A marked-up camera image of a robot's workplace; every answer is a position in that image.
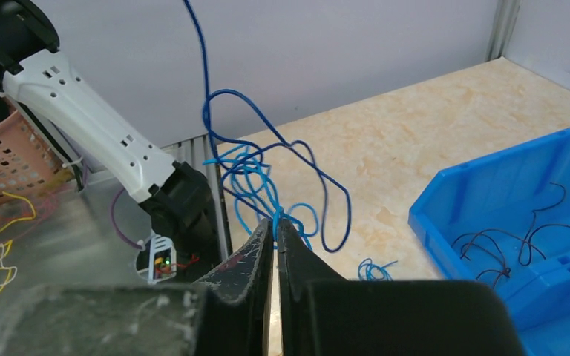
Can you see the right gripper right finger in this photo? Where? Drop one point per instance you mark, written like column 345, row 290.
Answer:
column 323, row 313

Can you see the blue divided plastic bin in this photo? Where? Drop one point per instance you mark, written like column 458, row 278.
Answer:
column 504, row 220

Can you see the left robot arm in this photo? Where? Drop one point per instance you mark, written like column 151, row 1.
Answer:
column 37, row 75

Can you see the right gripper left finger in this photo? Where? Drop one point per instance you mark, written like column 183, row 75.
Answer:
column 234, row 300

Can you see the pink perforated basket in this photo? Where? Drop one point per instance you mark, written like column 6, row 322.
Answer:
column 28, row 166

